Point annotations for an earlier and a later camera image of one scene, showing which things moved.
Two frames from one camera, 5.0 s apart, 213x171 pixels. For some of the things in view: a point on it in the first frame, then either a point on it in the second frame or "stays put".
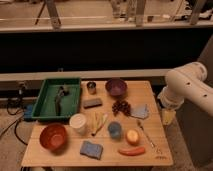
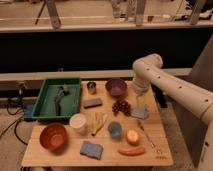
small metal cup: (91, 87) stays put
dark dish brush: (63, 91) stays put
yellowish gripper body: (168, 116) to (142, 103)
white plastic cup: (78, 121) stays put
